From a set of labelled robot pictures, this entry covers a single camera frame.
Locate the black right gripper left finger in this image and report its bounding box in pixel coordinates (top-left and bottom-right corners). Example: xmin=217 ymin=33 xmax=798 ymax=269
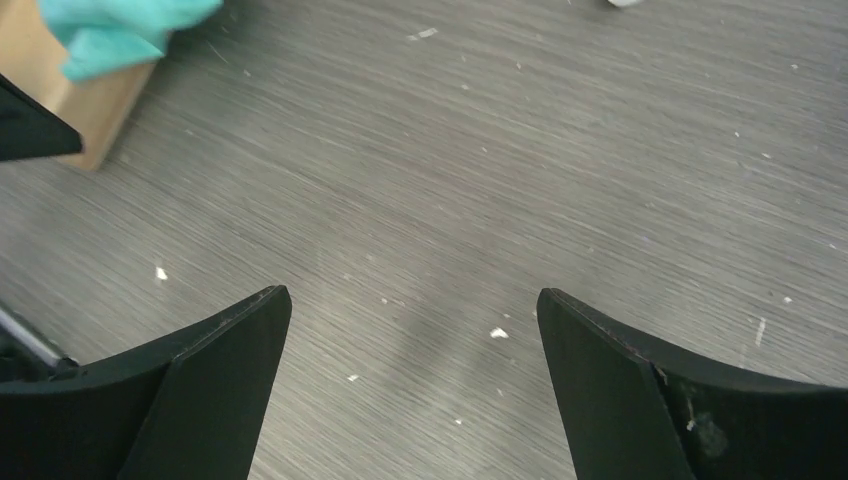
xmin=1 ymin=285 xmax=292 ymax=479

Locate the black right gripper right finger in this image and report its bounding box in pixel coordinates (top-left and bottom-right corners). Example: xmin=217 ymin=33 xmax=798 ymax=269
xmin=536 ymin=288 xmax=847 ymax=480

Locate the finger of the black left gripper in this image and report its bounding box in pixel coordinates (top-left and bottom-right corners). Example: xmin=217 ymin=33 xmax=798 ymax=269
xmin=1 ymin=76 xmax=83 ymax=162

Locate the teal cloth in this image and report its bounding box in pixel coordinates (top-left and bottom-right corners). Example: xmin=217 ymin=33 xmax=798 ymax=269
xmin=37 ymin=0 xmax=223 ymax=83

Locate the metal garment rack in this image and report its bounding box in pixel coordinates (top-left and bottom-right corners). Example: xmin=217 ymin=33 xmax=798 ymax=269
xmin=608 ymin=0 xmax=644 ymax=8

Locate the wooden clothes rack frame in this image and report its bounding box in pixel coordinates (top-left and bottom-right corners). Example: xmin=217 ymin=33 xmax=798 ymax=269
xmin=1 ymin=0 xmax=155 ymax=170

